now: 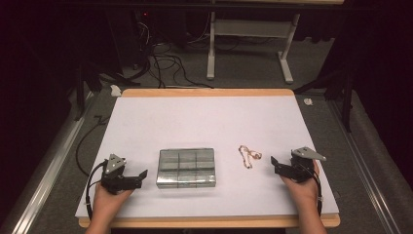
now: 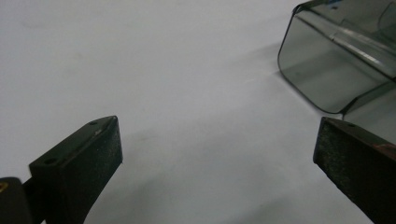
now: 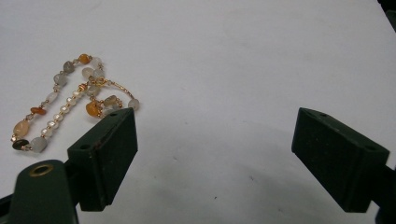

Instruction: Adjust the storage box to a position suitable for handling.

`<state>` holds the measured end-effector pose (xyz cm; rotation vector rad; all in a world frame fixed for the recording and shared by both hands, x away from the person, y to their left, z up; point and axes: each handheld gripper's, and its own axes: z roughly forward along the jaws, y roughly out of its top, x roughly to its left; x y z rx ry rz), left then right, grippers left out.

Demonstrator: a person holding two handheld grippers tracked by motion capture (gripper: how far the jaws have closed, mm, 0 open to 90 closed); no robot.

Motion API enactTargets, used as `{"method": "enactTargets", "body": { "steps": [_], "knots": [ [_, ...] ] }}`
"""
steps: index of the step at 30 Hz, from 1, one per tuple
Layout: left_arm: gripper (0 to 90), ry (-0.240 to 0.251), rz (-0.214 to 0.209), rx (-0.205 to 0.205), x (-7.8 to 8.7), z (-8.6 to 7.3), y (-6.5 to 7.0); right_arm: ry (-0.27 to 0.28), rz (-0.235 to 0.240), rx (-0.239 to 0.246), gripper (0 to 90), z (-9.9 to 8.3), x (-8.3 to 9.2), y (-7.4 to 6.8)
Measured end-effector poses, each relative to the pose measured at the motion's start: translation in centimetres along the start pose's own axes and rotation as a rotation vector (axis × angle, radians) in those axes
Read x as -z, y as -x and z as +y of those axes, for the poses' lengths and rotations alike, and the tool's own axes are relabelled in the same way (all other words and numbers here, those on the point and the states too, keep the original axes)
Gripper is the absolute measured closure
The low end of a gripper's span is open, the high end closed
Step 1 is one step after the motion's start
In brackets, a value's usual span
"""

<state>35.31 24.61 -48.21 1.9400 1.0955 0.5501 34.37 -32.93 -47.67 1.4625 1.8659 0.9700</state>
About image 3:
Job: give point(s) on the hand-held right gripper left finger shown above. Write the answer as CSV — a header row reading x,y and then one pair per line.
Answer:
x,y
106,161

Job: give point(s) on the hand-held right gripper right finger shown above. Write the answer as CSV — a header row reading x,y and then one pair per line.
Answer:
x,y
336,161

